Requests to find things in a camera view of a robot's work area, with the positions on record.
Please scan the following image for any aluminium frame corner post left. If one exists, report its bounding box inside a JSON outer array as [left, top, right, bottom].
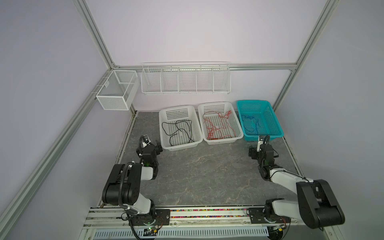
[[73, 0, 116, 69]]

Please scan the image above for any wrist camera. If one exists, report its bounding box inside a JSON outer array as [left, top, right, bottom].
[[139, 135, 151, 149], [257, 136, 265, 152]]

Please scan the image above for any white plastic basket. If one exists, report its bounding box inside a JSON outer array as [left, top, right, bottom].
[[159, 106, 203, 151], [198, 102, 244, 145]]

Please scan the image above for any white wire wall rack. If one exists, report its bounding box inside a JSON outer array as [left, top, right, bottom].
[[141, 62, 232, 95]]

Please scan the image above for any red cable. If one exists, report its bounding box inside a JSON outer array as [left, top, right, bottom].
[[202, 109, 236, 141]]

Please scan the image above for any white plastic basket middle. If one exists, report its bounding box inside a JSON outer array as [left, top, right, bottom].
[[198, 102, 244, 145]]

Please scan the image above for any aluminium frame corner post right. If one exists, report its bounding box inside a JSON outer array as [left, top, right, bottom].
[[273, 0, 341, 111]]

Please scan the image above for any teal plastic basket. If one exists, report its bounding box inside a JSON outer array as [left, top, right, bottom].
[[237, 100, 284, 142]]

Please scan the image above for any aluminium frame corner post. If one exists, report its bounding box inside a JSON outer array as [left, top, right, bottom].
[[273, 0, 341, 111], [73, 0, 116, 69]]

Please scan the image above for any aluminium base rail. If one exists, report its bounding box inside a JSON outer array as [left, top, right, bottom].
[[79, 206, 343, 240]]

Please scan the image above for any white slotted cable duct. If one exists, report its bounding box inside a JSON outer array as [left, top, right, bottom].
[[93, 227, 269, 240]]

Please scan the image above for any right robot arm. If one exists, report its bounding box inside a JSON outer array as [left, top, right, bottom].
[[249, 135, 346, 229]]

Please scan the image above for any white plastic basket left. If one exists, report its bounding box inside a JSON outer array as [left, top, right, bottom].
[[159, 106, 203, 151]]

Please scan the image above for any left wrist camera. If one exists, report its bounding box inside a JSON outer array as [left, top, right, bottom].
[[139, 135, 151, 149]]

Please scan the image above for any blue cable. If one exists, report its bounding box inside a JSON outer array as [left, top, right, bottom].
[[241, 113, 261, 135]]

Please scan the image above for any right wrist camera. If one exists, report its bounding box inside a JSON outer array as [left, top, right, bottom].
[[257, 136, 265, 152]]

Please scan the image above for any white wire mesh box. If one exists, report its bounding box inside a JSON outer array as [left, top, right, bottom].
[[96, 70, 140, 111]]

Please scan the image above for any black cable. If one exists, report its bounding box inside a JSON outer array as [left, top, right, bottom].
[[161, 119, 195, 147]]

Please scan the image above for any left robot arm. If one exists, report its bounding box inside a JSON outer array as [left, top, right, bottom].
[[102, 135, 163, 225]]

